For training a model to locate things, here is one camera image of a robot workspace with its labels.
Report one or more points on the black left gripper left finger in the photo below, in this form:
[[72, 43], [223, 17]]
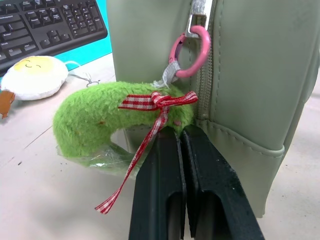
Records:
[[156, 190]]

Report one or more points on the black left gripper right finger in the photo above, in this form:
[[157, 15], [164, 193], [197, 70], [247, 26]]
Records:
[[220, 195]]

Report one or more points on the green leather pouch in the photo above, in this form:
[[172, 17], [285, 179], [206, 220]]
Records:
[[250, 75]]

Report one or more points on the teal keyboard box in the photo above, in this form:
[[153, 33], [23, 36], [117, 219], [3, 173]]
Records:
[[50, 27]]

